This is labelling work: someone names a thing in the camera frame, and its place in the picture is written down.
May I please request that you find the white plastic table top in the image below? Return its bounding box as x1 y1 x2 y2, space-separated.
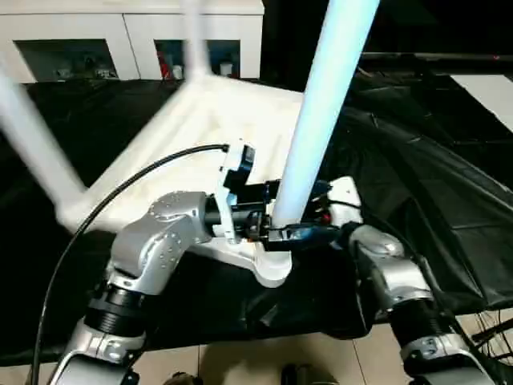
55 76 341 288

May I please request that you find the white plastic table leg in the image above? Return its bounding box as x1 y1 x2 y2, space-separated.
183 0 211 81
0 76 87 205
265 0 382 249

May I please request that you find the black work mat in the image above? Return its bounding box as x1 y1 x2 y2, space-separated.
0 48 513 366

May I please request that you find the white cabinet with glass doors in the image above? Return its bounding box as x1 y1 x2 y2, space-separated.
0 0 265 83

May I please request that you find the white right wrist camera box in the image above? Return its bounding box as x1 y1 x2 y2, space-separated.
325 178 363 227

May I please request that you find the black left wrist camera cable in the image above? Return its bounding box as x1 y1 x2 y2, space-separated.
28 144 232 385

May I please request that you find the black folding stand frame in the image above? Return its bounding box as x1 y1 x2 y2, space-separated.
473 309 513 338

